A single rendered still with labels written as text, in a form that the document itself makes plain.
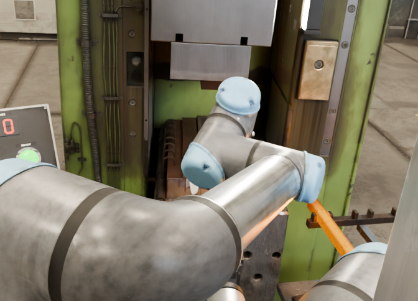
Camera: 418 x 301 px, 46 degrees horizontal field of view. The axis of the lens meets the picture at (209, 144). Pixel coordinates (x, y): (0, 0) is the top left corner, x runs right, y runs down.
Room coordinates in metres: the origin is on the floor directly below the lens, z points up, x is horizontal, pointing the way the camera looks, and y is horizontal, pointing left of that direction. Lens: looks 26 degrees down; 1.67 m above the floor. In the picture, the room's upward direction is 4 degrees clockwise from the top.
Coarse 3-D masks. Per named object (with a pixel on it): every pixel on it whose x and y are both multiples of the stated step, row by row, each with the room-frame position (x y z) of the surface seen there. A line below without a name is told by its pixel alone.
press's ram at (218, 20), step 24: (168, 0) 1.19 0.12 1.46; (192, 0) 1.20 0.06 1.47; (216, 0) 1.20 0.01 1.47; (240, 0) 1.21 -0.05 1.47; (264, 0) 1.21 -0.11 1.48; (168, 24) 1.19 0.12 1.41; (192, 24) 1.20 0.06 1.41; (216, 24) 1.20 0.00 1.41; (240, 24) 1.21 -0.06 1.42; (264, 24) 1.21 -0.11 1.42
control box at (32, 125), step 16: (0, 112) 1.08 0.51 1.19; (16, 112) 1.10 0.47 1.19; (32, 112) 1.12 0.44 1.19; (48, 112) 1.13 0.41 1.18; (0, 128) 1.06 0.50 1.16; (16, 128) 1.08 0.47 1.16; (32, 128) 1.10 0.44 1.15; (48, 128) 1.11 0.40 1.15; (0, 144) 1.04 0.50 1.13; (16, 144) 1.06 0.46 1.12; (32, 144) 1.08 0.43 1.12; (48, 144) 1.09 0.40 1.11; (48, 160) 1.07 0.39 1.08
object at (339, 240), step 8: (312, 208) 1.15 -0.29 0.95; (320, 208) 1.14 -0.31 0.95; (320, 216) 1.10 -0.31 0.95; (328, 216) 1.10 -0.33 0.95; (320, 224) 1.09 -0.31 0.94; (328, 224) 1.07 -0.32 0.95; (336, 224) 1.07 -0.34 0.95; (328, 232) 1.04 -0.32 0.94; (336, 232) 1.03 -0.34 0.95; (336, 240) 1.00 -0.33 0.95; (344, 240) 1.00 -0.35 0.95; (336, 248) 0.99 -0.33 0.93; (344, 248) 0.97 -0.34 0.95; (352, 248) 0.97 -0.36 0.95
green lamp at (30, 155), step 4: (24, 152) 1.05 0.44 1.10; (28, 152) 1.06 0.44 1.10; (32, 152) 1.06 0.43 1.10; (20, 156) 1.05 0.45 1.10; (24, 156) 1.05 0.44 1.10; (28, 156) 1.05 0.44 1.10; (32, 156) 1.06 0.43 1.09; (36, 156) 1.06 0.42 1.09; (32, 160) 1.05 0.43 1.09; (36, 160) 1.06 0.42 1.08
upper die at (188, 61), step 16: (176, 48) 1.20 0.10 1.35; (192, 48) 1.20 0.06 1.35; (208, 48) 1.20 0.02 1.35; (224, 48) 1.21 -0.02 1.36; (240, 48) 1.21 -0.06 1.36; (176, 64) 1.20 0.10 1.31; (192, 64) 1.20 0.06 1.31; (208, 64) 1.20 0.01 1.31; (224, 64) 1.21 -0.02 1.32; (240, 64) 1.21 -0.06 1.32; (208, 80) 1.20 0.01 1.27; (224, 80) 1.21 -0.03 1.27
